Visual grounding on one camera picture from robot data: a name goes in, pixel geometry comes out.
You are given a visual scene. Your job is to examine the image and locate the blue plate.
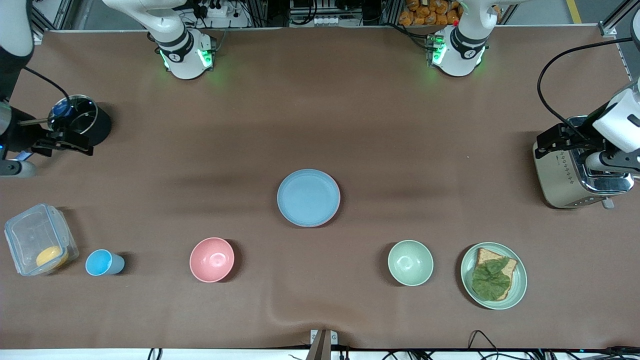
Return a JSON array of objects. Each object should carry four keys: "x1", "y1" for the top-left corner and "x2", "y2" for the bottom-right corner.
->
[{"x1": 277, "y1": 169, "x2": 341, "y2": 228}]

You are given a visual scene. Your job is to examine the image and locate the silver toaster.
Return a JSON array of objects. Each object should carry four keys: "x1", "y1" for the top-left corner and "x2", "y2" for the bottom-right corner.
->
[{"x1": 532, "y1": 116, "x2": 635, "y2": 210}]

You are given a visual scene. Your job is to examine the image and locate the glass pot lid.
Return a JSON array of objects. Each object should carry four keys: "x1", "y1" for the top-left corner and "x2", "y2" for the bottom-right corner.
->
[{"x1": 61, "y1": 96, "x2": 99, "y2": 134}]

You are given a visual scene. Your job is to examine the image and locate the black pot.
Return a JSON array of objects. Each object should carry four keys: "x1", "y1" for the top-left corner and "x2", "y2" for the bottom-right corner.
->
[{"x1": 50, "y1": 95, "x2": 112, "y2": 147}]

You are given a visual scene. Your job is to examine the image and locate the clear plastic container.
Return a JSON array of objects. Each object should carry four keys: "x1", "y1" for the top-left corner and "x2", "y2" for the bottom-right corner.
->
[{"x1": 4, "y1": 203, "x2": 80, "y2": 277}]

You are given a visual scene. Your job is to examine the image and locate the yellow round fruit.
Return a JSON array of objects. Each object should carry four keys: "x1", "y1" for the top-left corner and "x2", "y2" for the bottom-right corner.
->
[{"x1": 36, "y1": 245, "x2": 69, "y2": 271}]

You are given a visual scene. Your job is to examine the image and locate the bread slice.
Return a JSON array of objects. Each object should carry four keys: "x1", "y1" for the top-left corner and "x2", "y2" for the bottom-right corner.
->
[{"x1": 474, "y1": 248, "x2": 518, "y2": 301}]

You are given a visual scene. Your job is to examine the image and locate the blue cup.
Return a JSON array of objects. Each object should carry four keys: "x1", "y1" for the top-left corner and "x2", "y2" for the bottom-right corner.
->
[{"x1": 85, "y1": 249, "x2": 125, "y2": 277}]

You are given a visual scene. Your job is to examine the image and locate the green plate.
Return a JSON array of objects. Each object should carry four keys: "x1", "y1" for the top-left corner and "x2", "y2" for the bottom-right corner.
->
[{"x1": 460, "y1": 242, "x2": 528, "y2": 310}]

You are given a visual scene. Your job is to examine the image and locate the green lettuce leaf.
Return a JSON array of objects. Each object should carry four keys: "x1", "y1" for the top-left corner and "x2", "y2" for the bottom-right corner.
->
[{"x1": 471, "y1": 257, "x2": 512, "y2": 302}]

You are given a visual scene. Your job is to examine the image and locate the green bowl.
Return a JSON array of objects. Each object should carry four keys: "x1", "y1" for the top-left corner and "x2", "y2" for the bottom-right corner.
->
[{"x1": 388, "y1": 240, "x2": 434, "y2": 287}]

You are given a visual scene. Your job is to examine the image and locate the bag of orange snacks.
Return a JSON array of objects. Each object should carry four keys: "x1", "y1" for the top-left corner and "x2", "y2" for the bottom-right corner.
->
[{"x1": 398, "y1": 0, "x2": 462, "y2": 27}]

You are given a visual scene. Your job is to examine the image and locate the pink bowl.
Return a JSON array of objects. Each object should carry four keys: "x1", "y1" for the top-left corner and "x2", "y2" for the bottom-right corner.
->
[{"x1": 189, "y1": 237, "x2": 235, "y2": 284}]

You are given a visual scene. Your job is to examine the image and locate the brown tablecloth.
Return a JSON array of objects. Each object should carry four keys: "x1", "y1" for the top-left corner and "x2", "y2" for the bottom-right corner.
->
[{"x1": 0, "y1": 25, "x2": 640, "y2": 351}]

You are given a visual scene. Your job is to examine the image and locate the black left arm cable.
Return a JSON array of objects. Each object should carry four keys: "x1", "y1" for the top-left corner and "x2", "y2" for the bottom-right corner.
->
[{"x1": 537, "y1": 37, "x2": 637, "y2": 137}]

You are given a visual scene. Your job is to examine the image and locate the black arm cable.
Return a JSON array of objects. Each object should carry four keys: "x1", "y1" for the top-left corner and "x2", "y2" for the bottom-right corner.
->
[
  {"x1": 537, "y1": 37, "x2": 637, "y2": 137},
  {"x1": 22, "y1": 66, "x2": 75, "y2": 102}
]

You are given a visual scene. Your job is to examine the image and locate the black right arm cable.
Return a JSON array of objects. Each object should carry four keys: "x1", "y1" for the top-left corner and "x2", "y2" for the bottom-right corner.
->
[{"x1": 22, "y1": 66, "x2": 75, "y2": 102}]

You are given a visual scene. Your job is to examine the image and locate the aluminium frame profile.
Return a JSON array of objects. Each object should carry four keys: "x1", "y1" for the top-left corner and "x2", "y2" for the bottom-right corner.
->
[{"x1": 599, "y1": 0, "x2": 640, "y2": 103}]

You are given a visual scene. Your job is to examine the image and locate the thin black cable loop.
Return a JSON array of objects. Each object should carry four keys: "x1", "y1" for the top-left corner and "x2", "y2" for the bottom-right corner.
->
[{"x1": 467, "y1": 329, "x2": 501, "y2": 360}]

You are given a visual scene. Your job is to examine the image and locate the metal camera mount clamp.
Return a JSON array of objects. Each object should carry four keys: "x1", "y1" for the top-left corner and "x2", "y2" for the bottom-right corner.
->
[{"x1": 310, "y1": 329, "x2": 339, "y2": 360}]

